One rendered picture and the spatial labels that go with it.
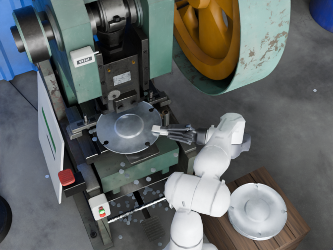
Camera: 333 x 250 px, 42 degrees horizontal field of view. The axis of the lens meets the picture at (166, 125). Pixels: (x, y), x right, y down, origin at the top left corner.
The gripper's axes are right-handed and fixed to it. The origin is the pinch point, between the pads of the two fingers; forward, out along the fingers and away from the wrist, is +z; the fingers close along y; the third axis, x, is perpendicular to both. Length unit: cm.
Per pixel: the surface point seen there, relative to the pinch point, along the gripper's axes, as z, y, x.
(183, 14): -3, 30, -41
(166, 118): -0.4, -4.1, -9.7
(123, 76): 13.2, 28.2, -3.9
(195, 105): 0, -82, -78
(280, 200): -57, -49, 0
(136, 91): 10.4, 15.9, -7.0
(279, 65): -53, -87, -129
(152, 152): 1.3, -2.4, 10.2
